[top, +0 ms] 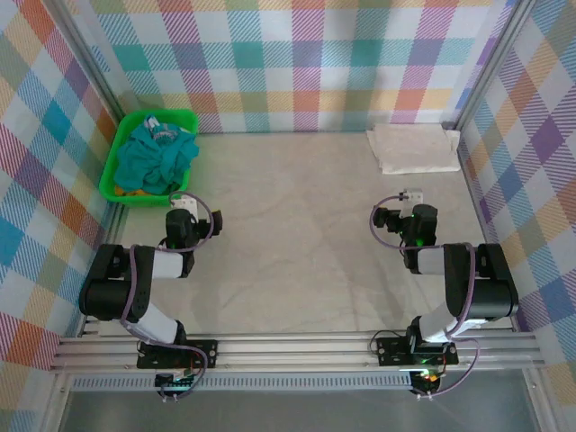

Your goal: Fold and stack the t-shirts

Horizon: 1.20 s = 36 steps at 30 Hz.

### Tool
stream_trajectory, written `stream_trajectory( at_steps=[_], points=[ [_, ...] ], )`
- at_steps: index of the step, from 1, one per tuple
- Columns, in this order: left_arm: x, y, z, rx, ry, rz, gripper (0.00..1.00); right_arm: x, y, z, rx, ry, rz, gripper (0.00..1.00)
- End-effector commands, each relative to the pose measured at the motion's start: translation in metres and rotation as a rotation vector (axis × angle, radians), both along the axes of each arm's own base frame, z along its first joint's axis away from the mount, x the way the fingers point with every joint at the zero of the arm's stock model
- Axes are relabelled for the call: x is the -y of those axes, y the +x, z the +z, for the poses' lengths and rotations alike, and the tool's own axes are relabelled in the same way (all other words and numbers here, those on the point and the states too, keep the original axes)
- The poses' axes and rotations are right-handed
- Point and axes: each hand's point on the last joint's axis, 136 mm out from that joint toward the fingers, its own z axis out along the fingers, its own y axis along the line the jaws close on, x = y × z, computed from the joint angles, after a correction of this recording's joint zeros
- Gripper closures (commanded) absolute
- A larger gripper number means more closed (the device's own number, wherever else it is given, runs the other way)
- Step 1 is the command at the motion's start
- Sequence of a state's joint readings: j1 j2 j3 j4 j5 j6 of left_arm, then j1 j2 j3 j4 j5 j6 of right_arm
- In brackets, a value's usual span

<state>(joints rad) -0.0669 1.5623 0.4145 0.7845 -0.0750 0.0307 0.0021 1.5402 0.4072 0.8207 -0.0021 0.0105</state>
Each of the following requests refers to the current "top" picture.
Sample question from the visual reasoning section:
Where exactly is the controller board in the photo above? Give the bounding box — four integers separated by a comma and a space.
155, 371, 199, 392
411, 368, 445, 393

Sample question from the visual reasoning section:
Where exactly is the yellow t-shirt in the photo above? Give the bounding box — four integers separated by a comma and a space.
112, 183, 152, 199

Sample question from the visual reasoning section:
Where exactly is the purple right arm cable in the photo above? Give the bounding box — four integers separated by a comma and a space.
369, 195, 478, 337

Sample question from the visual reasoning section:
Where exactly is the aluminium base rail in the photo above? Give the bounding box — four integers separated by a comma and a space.
49, 331, 545, 374

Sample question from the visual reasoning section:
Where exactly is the left controller board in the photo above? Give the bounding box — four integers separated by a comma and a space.
155, 371, 199, 392

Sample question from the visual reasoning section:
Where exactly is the grey slotted cable duct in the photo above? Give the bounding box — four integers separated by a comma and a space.
71, 375, 413, 392

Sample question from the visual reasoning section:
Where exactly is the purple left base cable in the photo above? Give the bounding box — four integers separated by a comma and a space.
157, 346, 211, 402

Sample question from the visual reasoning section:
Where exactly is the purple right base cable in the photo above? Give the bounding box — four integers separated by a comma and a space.
416, 337, 482, 400

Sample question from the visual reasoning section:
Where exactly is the white folded t-shirt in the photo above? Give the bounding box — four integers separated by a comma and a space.
365, 124, 462, 176

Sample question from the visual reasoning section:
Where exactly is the green plastic basket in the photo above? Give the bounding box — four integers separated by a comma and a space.
98, 109, 200, 209

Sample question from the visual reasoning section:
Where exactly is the aluminium frame post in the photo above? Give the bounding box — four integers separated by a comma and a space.
453, 0, 536, 131
44, 0, 128, 119

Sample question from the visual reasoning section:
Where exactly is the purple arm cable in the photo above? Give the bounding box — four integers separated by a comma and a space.
369, 195, 478, 337
120, 191, 215, 337

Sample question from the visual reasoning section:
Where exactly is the teal t-shirt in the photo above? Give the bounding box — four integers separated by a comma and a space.
112, 114, 200, 195

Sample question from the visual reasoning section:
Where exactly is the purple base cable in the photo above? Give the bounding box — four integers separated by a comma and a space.
157, 346, 211, 402
416, 337, 482, 400

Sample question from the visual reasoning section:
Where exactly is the right controller board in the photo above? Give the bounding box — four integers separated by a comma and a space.
411, 368, 445, 393

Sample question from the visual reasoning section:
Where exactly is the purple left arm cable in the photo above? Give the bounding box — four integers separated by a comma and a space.
120, 191, 215, 337

